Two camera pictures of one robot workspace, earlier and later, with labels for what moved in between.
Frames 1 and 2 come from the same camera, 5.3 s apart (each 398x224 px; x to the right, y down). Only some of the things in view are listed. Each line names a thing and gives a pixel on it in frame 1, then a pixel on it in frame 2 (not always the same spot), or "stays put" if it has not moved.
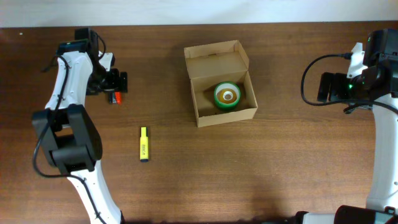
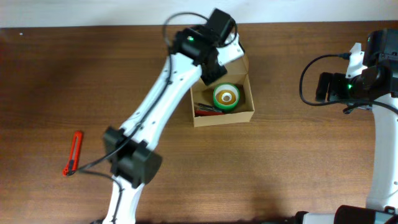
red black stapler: [115, 98] → [203, 109]
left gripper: [114, 83] → [213, 76]
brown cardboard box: [207, 66] stays put
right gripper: [337, 79] stays put
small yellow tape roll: [226, 96] stays put
